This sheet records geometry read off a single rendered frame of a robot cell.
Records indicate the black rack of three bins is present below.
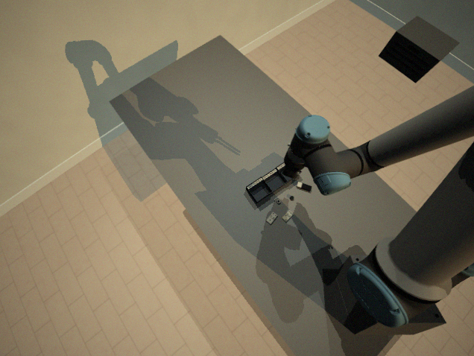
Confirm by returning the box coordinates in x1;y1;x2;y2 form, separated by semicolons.
246;162;292;204

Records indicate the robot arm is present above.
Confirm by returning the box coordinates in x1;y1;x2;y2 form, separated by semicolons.
291;86;474;328

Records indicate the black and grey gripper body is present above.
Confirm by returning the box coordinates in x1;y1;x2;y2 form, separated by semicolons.
282;143;306;178

